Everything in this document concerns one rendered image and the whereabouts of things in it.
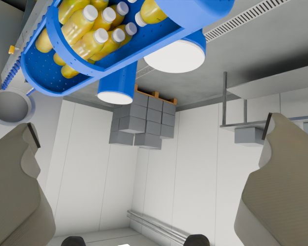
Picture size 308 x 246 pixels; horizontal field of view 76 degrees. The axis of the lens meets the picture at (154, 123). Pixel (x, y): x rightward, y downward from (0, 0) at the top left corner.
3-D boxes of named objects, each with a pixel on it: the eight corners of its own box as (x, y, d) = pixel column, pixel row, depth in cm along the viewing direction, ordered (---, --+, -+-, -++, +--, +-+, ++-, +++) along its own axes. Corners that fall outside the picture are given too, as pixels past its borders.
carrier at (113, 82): (106, -8, 166) (119, 17, 193) (90, 91, 148) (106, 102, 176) (139, -11, 160) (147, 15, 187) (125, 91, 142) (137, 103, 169)
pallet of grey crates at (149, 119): (115, 92, 453) (107, 143, 429) (133, 83, 390) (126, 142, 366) (155, 105, 523) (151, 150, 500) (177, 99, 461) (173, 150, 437)
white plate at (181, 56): (179, 77, 109) (179, 75, 110) (218, 57, 86) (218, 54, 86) (133, 61, 96) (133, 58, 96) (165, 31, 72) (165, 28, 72)
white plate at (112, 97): (90, 92, 149) (91, 91, 149) (106, 103, 175) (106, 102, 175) (125, 92, 142) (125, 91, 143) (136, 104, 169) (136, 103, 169)
